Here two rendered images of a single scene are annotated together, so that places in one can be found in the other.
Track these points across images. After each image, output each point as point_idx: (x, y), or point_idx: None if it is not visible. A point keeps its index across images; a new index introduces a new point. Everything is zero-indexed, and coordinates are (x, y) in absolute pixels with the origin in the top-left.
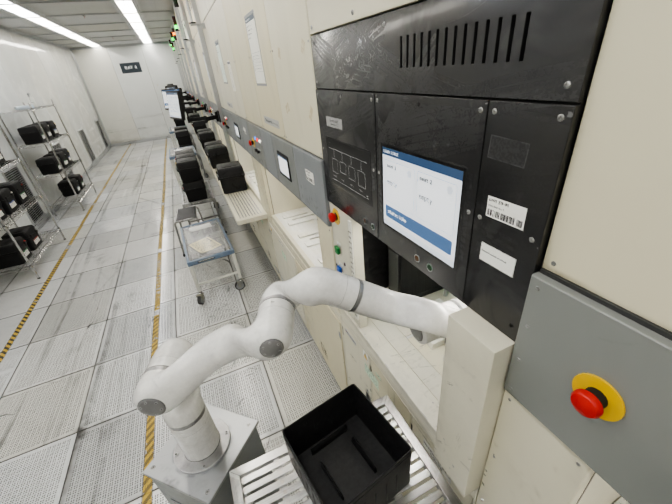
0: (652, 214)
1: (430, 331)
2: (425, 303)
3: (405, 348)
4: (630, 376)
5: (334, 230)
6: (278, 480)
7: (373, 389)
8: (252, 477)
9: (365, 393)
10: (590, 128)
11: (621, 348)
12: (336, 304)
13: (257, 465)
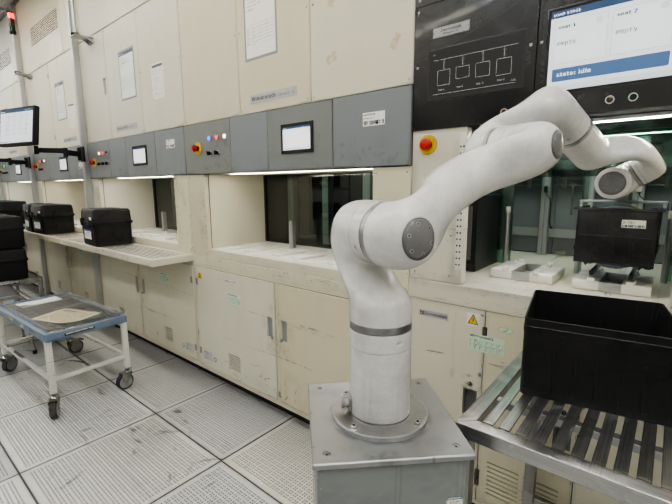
0: None
1: (649, 156)
2: (631, 136)
3: (526, 287)
4: None
5: (418, 167)
6: (531, 408)
7: (487, 367)
8: (496, 416)
9: (461, 395)
10: None
11: None
12: (577, 122)
13: (485, 406)
